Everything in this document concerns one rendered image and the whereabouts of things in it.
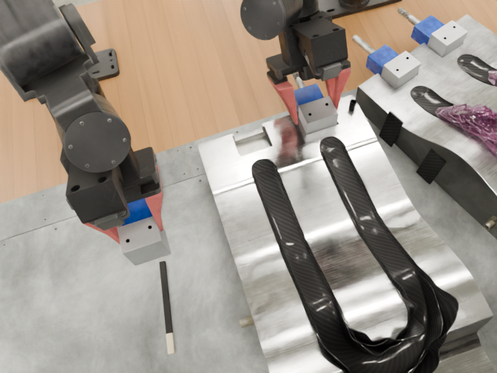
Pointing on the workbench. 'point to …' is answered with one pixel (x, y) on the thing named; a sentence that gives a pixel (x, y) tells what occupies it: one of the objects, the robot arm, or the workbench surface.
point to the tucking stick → (166, 308)
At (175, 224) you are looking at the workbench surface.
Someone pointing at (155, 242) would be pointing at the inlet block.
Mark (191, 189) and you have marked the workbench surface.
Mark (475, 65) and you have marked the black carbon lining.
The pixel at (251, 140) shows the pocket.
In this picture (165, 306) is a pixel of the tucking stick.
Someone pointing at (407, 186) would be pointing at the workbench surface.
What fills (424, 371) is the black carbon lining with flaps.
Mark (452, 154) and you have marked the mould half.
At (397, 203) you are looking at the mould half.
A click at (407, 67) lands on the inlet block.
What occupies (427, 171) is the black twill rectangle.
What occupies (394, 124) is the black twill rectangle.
